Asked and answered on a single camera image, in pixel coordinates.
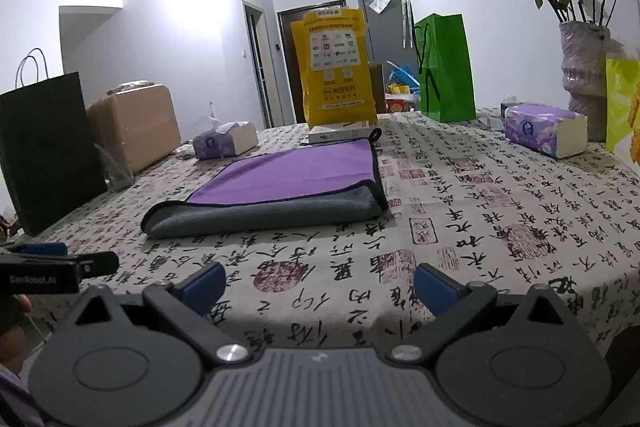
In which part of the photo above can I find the purple and grey towel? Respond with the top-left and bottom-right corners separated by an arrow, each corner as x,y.
140,127 -> 390,239

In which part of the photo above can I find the white flat box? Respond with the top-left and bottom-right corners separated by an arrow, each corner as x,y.
307,121 -> 378,144

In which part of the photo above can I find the black paper bag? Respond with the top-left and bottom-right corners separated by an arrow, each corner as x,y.
1,61 -> 107,236

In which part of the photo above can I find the purple tissue pack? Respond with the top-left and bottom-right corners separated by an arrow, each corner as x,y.
192,117 -> 258,160
504,104 -> 588,159

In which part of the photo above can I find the calligraphy print tablecloth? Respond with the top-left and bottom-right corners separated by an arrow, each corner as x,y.
41,113 -> 639,351

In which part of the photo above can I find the red gift box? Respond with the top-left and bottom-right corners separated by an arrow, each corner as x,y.
385,93 -> 420,113

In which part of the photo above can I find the purple tissue pack left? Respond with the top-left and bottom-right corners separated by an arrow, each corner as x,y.
192,117 -> 258,160

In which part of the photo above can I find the clear plastic bag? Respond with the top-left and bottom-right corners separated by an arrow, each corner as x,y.
94,143 -> 134,192

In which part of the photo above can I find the person's left hand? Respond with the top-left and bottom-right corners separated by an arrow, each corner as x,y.
0,325 -> 28,374

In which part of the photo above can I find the green paper bag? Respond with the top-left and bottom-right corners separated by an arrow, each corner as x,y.
414,14 -> 476,122

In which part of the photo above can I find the beige suitcase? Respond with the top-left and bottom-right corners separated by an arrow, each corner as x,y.
87,84 -> 181,173

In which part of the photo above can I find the yellow green snack bag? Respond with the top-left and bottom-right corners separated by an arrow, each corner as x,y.
605,57 -> 640,174

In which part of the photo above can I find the grey refrigerator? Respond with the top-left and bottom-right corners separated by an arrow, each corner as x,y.
358,0 -> 418,76

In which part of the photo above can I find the yellow paper bag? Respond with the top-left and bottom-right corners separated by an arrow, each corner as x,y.
291,8 -> 378,127

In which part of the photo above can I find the patterned flower vase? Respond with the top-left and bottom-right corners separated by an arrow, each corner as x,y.
559,20 -> 611,143

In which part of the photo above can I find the purple tissue pack right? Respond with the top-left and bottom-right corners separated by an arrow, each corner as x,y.
504,104 -> 588,159

